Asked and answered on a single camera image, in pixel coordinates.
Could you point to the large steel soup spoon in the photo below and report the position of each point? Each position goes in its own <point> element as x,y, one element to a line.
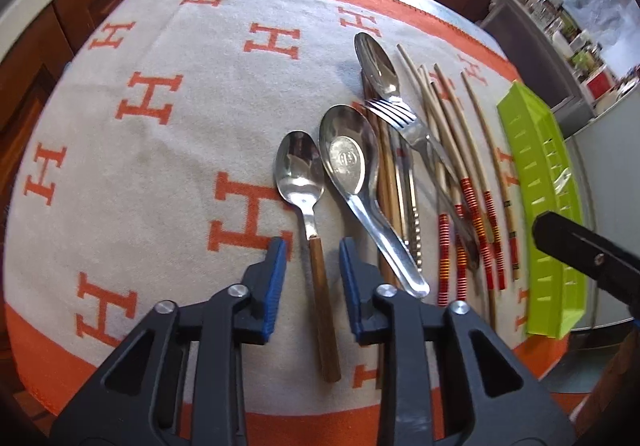
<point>350,151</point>

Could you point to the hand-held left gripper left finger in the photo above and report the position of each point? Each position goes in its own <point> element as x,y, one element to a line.
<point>277,286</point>

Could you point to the steel chopstick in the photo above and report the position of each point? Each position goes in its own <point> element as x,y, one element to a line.
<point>402,186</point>
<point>415,236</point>

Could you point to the red striped bamboo chopstick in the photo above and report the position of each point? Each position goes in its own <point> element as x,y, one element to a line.
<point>460,276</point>
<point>472,206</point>
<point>492,226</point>
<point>444,256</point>

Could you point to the brown wooden chopstick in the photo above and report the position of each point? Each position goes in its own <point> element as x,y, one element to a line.
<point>396,211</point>
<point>384,166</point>

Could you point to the orange and white printed blanket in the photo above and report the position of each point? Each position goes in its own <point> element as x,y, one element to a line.
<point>150,176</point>

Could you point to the green plastic utensil tray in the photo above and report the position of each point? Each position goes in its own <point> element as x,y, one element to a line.
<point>537,151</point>

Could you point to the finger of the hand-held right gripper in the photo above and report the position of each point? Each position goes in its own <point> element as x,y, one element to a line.
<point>575,246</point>

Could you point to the green label bottle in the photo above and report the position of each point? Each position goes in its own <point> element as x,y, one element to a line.
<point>580,61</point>

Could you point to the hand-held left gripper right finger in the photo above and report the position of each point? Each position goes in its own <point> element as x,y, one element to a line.
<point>350,286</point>

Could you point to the red label container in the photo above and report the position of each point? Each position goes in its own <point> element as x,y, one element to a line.
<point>597,83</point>

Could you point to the grey side cabinet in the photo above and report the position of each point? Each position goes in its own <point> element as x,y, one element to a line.
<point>540,56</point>

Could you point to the grey refrigerator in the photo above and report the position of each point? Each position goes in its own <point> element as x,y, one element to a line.
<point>610,166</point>

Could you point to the glass jar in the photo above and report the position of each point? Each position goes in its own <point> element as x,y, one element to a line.
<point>541,7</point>

